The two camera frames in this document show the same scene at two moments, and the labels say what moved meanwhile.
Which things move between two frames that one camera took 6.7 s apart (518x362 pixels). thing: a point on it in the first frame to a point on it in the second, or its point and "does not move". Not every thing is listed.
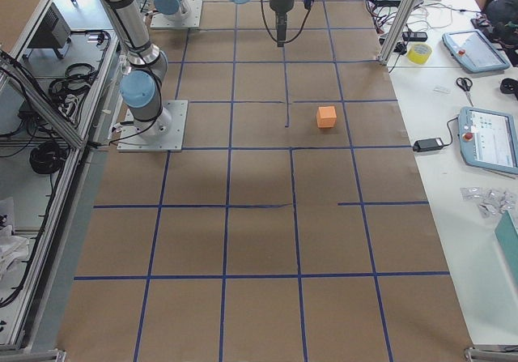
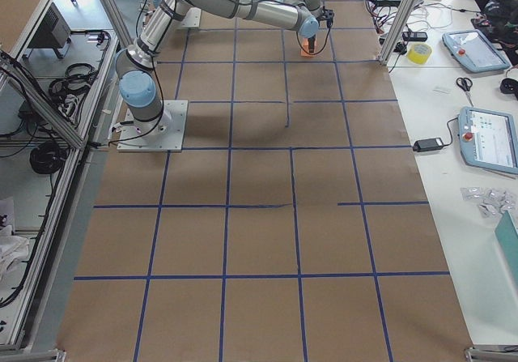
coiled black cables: [48, 159] does not move
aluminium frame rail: [24, 81] does not move
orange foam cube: [326, 117] to [305, 44]
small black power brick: [414, 36] does not move
